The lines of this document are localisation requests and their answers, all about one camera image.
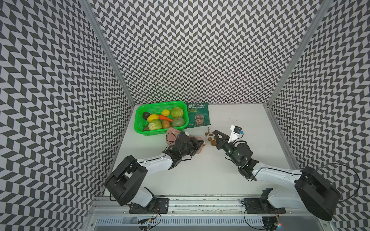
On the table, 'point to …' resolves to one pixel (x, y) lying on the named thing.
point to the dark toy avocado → (145, 115)
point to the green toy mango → (178, 121)
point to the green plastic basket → (141, 124)
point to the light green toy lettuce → (154, 124)
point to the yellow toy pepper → (152, 117)
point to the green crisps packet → (198, 114)
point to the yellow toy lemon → (165, 112)
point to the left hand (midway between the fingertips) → (204, 142)
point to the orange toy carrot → (161, 117)
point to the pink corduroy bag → (172, 134)
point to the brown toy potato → (166, 124)
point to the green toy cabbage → (177, 111)
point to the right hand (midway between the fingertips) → (213, 133)
